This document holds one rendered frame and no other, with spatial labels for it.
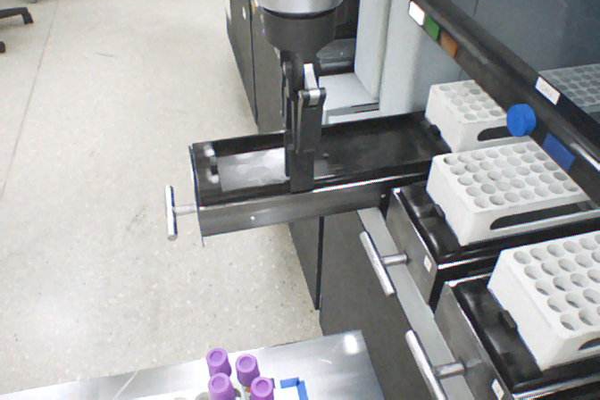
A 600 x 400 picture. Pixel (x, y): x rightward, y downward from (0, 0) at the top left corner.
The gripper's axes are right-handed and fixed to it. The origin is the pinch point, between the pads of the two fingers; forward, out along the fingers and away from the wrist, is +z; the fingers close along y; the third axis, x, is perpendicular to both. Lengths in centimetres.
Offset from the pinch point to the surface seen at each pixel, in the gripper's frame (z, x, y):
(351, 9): -1.8, -19.8, 39.1
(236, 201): 3.9, 8.4, -1.5
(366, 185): 4.1, -8.5, -2.2
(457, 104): -1.3, -24.1, 5.1
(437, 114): 0.2, -21.7, 5.5
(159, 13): 83, 22, 255
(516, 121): -13.7, -16.5, -15.8
